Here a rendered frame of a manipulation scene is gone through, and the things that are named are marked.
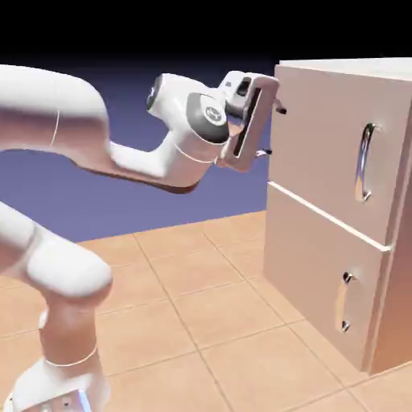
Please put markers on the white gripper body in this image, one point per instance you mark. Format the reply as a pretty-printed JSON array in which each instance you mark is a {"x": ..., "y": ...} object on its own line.
[{"x": 261, "y": 109}]

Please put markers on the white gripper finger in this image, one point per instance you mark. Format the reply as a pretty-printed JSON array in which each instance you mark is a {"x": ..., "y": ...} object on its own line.
[
  {"x": 281, "y": 108},
  {"x": 264, "y": 152}
]

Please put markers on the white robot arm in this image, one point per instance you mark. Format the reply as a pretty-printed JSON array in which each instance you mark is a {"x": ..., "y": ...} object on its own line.
[{"x": 64, "y": 106}]

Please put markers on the tall light cabinet door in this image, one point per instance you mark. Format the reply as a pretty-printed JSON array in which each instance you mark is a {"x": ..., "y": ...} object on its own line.
[{"x": 318, "y": 154}]

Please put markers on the light wooden cabinet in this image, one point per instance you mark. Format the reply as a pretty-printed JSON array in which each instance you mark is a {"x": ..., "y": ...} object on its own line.
[{"x": 354, "y": 209}]

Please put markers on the short light cabinet door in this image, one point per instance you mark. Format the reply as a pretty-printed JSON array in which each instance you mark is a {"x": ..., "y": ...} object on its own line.
[{"x": 309, "y": 276}]

